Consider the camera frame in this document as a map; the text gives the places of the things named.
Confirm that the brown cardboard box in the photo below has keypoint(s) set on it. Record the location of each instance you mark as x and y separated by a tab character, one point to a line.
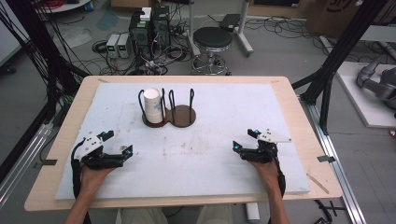
330	15

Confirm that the white round table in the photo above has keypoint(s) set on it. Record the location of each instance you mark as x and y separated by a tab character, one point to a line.
67	6

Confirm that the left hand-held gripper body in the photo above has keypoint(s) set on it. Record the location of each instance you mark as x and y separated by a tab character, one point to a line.
92	146

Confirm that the small white box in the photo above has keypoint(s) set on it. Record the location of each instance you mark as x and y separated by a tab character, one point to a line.
145	14

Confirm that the person's right hand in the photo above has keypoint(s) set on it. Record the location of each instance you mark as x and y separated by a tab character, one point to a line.
269	175

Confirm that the flat black device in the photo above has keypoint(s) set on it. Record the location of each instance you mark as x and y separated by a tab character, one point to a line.
230	21

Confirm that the black computer tower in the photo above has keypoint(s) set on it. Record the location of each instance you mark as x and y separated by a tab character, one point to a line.
140	34
161	25

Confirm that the white metal stand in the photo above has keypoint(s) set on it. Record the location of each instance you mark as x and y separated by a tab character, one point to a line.
244	37

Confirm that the black round stool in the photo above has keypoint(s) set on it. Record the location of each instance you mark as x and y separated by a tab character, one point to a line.
212	37

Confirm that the thin wooden stick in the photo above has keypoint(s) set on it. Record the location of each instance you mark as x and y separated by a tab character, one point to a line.
317	183

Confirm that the aluminium rail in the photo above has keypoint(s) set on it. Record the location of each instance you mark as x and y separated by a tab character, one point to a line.
25	158
336	168

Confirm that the black tape piece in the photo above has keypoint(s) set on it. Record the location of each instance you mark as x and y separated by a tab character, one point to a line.
48	162
326	158

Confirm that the blue tape roll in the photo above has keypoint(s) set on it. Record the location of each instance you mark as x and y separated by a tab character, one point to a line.
89	6

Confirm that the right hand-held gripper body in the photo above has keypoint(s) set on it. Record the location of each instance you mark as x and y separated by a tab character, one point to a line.
264	154

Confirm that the person's left hand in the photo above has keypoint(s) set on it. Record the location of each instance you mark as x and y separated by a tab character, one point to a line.
91	180

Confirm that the black metal frame post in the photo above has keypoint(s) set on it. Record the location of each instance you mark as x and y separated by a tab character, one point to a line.
342	46
40	40

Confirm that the white foam mat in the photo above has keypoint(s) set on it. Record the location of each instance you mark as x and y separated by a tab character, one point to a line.
218	161

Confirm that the grey bench power supply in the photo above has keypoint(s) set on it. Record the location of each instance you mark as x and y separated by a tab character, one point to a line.
124	45
112	45

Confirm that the white floor board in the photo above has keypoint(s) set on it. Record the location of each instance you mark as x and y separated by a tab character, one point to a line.
364	105

